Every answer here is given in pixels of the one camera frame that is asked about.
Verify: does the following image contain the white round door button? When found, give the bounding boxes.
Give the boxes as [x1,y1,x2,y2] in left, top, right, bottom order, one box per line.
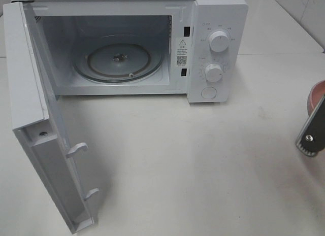
[201,87,217,99]

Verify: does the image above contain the white round knob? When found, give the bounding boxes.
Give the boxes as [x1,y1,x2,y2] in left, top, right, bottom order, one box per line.
[208,29,230,52]
[205,64,223,82]

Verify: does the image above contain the white microwave door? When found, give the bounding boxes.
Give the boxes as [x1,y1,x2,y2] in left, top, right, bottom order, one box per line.
[3,2,98,233]

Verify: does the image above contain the pink round plate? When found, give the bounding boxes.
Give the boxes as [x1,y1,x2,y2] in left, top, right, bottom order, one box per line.
[307,80,325,115]

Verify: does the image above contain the glass microwave turntable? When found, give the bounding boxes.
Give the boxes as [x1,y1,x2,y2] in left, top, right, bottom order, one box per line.
[72,35,167,83]

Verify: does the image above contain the white microwave oven body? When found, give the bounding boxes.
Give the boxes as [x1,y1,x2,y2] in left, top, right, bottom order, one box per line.
[10,0,248,103]

